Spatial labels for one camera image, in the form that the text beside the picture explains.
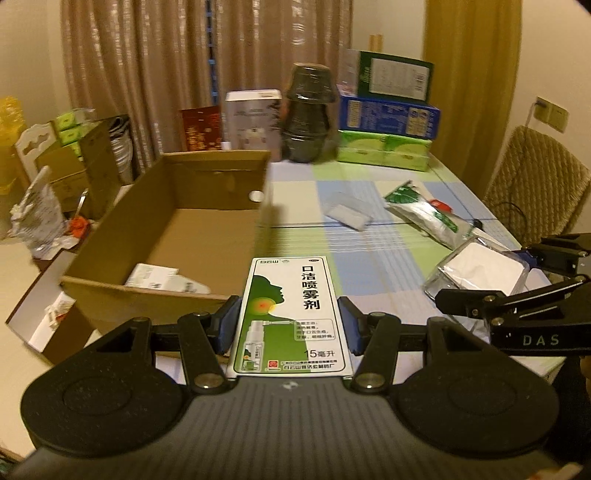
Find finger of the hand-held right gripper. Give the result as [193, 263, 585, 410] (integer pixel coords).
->
[435, 276, 591, 324]
[521, 233, 591, 278]

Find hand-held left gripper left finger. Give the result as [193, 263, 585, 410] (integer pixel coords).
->
[93, 296, 242, 394]

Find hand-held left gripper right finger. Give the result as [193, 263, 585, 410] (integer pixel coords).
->
[337, 298, 491, 393]

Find clear plastic box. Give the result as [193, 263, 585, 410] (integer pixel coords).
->
[424, 237, 532, 302]

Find white green medicine box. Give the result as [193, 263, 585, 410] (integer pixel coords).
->
[226, 256, 354, 378]

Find green white foil pouch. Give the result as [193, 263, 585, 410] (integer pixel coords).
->
[383, 181, 480, 251]

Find brown cardboard box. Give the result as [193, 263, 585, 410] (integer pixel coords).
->
[60, 150, 273, 337]

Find checked cloth desktop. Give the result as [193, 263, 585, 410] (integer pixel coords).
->
[152, 152, 568, 384]

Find chair with woven cushion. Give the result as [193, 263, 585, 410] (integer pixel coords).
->
[482, 126, 591, 246]

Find clear plastic packet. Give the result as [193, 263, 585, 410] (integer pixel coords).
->
[323, 193, 373, 230]

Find light green tissue pack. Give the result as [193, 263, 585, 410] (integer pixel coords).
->
[383, 134, 433, 172]
[336, 130, 387, 165]

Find red gold gift box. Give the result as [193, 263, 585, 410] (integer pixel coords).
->
[180, 106, 223, 152]

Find blue carton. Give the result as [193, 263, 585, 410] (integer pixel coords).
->
[338, 90, 441, 139]

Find white printed box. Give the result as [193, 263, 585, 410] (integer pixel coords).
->
[223, 89, 282, 151]

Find white bucket with bag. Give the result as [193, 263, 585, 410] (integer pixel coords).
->
[108, 115, 140, 185]

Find stack of black pots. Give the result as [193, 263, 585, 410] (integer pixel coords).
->
[281, 63, 338, 163]

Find yellow curtain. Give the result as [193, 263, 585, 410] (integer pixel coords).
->
[422, 0, 523, 195]

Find brown cardboard storage boxes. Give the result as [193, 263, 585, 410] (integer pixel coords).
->
[36, 119, 124, 219]

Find crumpled plastic bag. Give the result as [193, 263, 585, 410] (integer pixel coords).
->
[10, 166, 66, 257]

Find dark green carton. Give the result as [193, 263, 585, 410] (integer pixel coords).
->
[355, 50, 435, 103]

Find green tissue packs stack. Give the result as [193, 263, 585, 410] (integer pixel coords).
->
[54, 110, 97, 160]

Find white wooden chair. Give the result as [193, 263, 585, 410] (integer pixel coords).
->
[14, 122, 62, 182]

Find brown shiny curtain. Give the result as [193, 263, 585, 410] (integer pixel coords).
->
[60, 0, 354, 172]

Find yellow plastic bottle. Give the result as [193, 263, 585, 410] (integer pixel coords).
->
[0, 96, 27, 195]

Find wall socket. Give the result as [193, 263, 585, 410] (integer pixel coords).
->
[534, 96, 570, 134]

